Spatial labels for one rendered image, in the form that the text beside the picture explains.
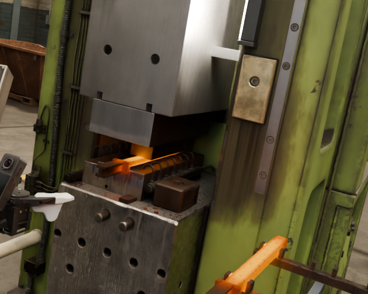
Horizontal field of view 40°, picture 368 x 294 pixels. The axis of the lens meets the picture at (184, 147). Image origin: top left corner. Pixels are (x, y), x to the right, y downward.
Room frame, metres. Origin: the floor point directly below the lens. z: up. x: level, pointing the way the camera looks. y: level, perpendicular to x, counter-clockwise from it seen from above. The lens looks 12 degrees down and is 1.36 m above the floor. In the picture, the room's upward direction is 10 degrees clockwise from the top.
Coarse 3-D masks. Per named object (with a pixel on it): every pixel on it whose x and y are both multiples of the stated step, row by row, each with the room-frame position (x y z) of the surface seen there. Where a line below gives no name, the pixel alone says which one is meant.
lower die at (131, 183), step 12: (108, 156) 1.50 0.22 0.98; (120, 156) 1.48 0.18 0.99; (132, 156) 1.51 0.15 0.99; (168, 156) 1.56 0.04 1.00; (180, 156) 1.62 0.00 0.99; (84, 168) 1.40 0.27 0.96; (96, 168) 1.39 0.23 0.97; (132, 168) 1.36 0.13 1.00; (156, 168) 1.42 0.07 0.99; (84, 180) 1.40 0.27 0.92; (96, 180) 1.39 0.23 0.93; (108, 180) 1.37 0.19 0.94; (120, 180) 1.35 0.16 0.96; (132, 180) 1.34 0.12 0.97; (144, 180) 1.33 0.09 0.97; (156, 180) 1.40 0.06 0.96; (120, 192) 1.35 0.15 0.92; (132, 192) 1.34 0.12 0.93; (144, 192) 1.34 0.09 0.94
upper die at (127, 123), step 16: (96, 112) 1.40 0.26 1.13; (112, 112) 1.38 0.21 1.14; (128, 112) 1.36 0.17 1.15; (144, 112) 1.34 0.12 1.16; (208, 112) 1.67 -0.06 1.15; (96, 128) 1.40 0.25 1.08; (112, 128) 1.37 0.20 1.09; (128, 128) 1.35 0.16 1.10; (144, 128) 1.33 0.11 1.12; (160, 128) 1.37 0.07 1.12; (176, 128) 1.47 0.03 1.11; (192, 128) 1.57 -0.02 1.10; (208, 128) 1.70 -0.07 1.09; (144, 144) 1.33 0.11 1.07; (160, 144) 1.38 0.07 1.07
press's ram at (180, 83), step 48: (96, 0) 1.42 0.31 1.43; (144, 0) 1.36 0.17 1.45; (192, 0) 1.31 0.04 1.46; (240, 0) 1.62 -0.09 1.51; (96, 48) 1.41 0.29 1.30; (144, 48) 1.35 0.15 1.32; (192, 48) 1.36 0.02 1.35; (96, 96) 1.40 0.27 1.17; (144, 96) 1.34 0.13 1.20; (192, 96) 1.41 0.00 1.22
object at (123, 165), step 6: (108, 162) 1.31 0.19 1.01; (114, 162) 1.32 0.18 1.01; (120, 162) 1.33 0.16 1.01; (126, 162) 1.34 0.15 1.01; (132, 162) 1.38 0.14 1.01; (138, 162) 1.41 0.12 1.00; (102, 168) 1.26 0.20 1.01; (108, 168) 1.27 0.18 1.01; (114, 168) 1.31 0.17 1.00; (120, 168) 1.34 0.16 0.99; (126, 168) 1.34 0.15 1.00; (96, 174) 1.26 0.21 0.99; (102, 174) 1.26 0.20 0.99; (108, 174) 1.28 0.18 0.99; (114, 174) 1.30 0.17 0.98
